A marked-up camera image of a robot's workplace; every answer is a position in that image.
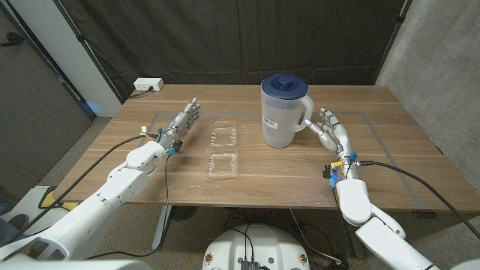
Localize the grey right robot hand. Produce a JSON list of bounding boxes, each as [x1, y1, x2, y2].
[[304, 107, 356, 155]]

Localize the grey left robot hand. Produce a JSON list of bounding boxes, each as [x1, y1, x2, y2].
[[159, 97, 202, 149]]

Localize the frosted pitcher with blue lid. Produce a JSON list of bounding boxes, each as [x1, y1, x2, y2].
[[260, 73, 315, 149]]

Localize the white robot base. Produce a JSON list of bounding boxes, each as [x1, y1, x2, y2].
[[202, 223, 311, 270]]

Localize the clear plastic clamshell container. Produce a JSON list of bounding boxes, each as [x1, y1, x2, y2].
[[204, 148, 240, 180], [208, 118, 238, 148]]

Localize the grey tape outline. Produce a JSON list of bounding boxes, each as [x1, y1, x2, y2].
[[138, 110, 425, 210]]

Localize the white power strip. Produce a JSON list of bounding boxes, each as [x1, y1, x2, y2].
[[133, 77, 165, 92]]

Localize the black round ribbed floor object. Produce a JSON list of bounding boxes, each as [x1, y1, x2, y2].
[[170, 205, 198, 222]]

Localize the black backdrop curtain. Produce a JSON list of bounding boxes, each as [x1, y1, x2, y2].
[[52, 0, 413, 102]]

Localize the white table leg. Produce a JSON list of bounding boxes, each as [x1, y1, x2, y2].
[[151, 205, 173, 251]]

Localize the grey table leg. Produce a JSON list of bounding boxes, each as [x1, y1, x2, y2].
[[343, 220, 367, 260]]

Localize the backdrop stand pole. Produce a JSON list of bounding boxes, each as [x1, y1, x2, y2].
[[52, 0, 125, 104], [374, 0, 413, 86]]

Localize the yellow and black floor item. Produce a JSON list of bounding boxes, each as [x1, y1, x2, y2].
[[38, 186, 80, 211]]

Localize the black power strip cord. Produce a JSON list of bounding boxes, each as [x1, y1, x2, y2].
[[129, 86, 155, 99]]

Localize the thin black left wrist cable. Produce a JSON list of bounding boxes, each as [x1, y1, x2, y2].
[[84, 155, 172, 260]]

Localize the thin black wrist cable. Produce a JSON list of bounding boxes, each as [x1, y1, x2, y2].
[[331, 187, 352, 260], [84, 155, 172, 260]]

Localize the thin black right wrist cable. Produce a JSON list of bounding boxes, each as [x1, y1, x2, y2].
[[331, 187, 352, 260]]

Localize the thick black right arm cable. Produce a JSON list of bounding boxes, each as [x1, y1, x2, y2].
[[355, 160, 480, 241]]

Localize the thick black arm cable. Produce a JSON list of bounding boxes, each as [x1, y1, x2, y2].
[[0, 133, 158, 245], [355, 160, 480, 241]]

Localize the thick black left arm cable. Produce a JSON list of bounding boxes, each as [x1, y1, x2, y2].
[[0, 133, 158, 245]]

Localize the black floor cables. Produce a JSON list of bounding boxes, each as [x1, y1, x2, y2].
[[224, 208, 352, 270]]

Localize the black door handle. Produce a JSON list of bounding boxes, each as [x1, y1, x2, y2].
[[0, 31, 26, 48]]

